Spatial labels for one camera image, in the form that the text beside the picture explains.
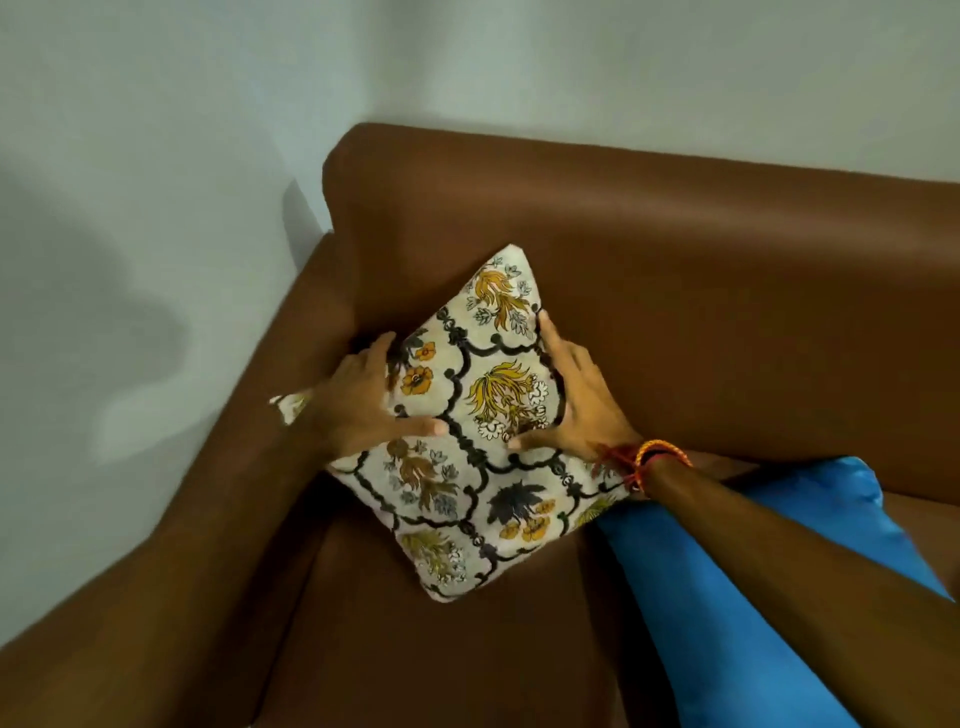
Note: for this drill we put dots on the person's left hand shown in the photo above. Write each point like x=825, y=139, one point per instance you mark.
x=351, y=409

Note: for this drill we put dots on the person's right hand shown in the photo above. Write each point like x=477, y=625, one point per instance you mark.
x=589, y=409

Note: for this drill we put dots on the person's left thumb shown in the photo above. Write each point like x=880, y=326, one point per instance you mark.
x=417, y=427

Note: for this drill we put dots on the person's right thumb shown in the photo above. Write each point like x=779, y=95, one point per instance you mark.
x=537, y=439

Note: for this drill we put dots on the white floral cushion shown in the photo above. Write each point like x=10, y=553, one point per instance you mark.
x=480, y=420

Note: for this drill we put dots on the person's left forearm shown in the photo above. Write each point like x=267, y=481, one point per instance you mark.
x=150, y=570

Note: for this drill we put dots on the person's right forearm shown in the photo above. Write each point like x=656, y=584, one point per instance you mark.
x=802, y=592

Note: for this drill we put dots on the brown leather sofa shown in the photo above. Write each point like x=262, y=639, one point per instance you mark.
x=675, y=315

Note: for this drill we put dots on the blue satin cushion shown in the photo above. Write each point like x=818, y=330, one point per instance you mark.
x=750, y=600

